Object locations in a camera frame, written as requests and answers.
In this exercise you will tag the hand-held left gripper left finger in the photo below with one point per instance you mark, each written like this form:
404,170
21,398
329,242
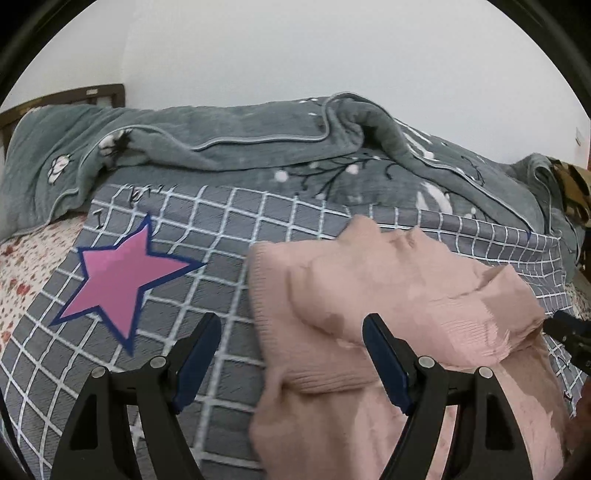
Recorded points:
197,364

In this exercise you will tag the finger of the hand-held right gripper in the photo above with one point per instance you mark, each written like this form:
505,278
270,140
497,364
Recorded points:
570,334

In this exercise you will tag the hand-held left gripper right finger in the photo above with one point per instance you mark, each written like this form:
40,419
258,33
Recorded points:
385,364

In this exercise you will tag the pink knitted sweater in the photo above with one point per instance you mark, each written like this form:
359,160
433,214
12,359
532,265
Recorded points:
351,295

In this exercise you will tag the grey checked bedsheet with stars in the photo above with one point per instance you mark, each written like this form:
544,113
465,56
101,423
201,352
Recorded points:
194,240

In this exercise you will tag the camouflage cloth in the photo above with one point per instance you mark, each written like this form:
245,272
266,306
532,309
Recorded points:
575,184

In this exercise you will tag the red floral bedsheet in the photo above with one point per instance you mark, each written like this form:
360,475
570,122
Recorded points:
27,263

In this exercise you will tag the brown wooden headboard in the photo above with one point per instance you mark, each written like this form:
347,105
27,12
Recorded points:
69,99

